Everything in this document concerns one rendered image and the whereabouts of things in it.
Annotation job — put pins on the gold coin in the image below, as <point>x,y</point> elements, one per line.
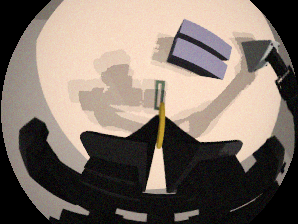
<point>161,127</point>

